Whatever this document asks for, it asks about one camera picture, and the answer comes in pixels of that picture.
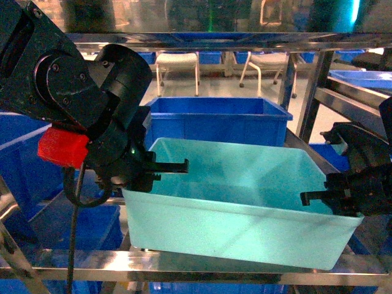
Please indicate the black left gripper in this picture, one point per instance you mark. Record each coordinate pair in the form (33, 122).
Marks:
(119, 155)

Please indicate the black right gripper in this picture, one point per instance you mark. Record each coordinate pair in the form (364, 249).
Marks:
(365, 187)

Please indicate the teal plastic bin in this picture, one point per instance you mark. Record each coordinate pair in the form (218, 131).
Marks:
(240, 202)

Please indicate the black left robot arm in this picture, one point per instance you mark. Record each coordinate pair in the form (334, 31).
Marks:
(93, 106)

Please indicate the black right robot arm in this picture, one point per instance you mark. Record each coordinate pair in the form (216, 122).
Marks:
(386, 113)

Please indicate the blue bin on shelf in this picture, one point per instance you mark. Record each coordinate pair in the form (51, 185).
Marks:
(253, 121)

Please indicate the blue bin right shelf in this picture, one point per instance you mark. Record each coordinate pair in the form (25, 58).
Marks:
(364, 79)

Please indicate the red block on wrist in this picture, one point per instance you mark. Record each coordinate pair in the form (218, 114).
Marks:
(63, 147)

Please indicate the blue bin far left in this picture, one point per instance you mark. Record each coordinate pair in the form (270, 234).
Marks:
(29, 178)

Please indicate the white chair right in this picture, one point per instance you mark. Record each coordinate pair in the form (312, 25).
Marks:
(264, 62)

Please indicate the steel shelf frame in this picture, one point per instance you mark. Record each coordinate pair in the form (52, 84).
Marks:
(147, 265)

